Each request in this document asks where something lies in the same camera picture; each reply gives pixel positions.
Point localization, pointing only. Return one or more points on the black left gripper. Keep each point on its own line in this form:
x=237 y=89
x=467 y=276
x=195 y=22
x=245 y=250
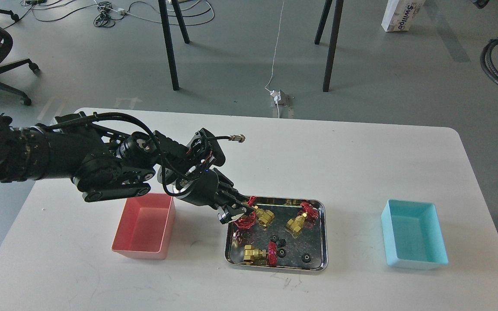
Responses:
x=214 y=189

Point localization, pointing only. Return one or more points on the brass valve red handle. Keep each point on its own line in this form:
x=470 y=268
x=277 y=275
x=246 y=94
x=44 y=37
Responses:
x=246 y=221
x=307 y=213
x=264 y=217
x=251 y=254

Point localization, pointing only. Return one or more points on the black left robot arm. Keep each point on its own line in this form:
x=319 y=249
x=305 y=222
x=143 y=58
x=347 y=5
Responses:
x=113 y=155

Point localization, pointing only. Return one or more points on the pink plastic box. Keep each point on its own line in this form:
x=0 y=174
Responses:
x=145 y=228

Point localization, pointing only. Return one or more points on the light blue plastic box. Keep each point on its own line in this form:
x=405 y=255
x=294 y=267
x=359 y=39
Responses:
x=412 y=235

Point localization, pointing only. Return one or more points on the white cardboard box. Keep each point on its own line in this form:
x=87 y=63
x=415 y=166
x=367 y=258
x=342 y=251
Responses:
x=399 y=14

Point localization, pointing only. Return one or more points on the shiny metal tray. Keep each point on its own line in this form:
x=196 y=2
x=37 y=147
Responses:
x=285 y=233

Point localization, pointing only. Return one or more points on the white power adapter floor socket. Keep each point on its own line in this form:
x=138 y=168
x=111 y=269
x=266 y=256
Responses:
x=280 y=102

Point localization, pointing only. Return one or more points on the black table leg left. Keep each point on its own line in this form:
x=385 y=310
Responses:
x=168 y=37

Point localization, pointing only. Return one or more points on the black table leg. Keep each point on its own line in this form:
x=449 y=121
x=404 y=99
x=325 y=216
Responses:
x=333 y=37
x=168 y=37

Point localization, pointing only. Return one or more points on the black table leg right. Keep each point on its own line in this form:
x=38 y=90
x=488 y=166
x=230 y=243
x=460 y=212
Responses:
x=333 y=37

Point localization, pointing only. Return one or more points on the brass valve red handle bottom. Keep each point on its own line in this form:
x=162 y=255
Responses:
x=251 y=254

